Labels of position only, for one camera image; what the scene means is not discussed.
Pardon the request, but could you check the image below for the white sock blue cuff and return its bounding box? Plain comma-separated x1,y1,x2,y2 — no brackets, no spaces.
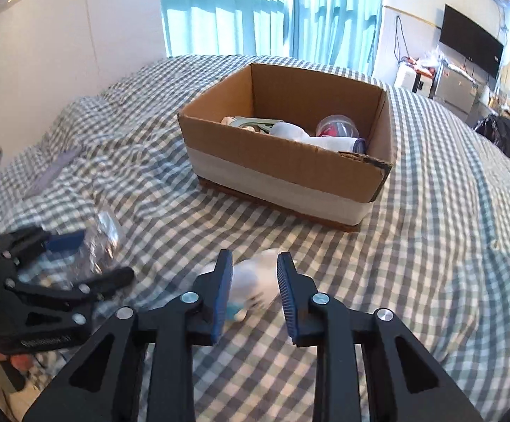
269,122,366,154

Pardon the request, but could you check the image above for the brown cardboard box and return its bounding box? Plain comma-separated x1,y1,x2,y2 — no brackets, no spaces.
178,63,394,230

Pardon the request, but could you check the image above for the clear plastic container in box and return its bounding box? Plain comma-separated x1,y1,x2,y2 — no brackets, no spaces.
316,114,360,138

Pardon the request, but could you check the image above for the grey green hair clip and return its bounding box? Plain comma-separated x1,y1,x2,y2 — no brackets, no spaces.
246,117,282,134

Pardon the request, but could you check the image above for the silver mini fridge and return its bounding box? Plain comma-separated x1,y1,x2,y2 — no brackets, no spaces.
432,63,478,114

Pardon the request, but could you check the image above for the black wall television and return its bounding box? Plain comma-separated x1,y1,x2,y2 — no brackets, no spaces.
439,5,504,78

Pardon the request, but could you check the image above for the white suitcase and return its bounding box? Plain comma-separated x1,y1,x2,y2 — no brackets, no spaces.
394,62,433,98

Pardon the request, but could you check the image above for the teal window curtain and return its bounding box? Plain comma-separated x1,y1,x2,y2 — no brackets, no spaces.
288,0,383,74
160,0,291,56

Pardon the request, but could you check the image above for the teal window curtain left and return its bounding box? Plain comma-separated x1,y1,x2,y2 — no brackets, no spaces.
160,0,291,56

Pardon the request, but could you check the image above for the purple phone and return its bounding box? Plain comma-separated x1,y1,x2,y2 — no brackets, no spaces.
25,148,82,198

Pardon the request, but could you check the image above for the teal window curtain right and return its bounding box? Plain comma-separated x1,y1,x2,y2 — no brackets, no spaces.
288,0,383,74

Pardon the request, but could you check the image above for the grey checked bed cover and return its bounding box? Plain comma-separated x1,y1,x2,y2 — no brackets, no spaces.
0,55,510,421

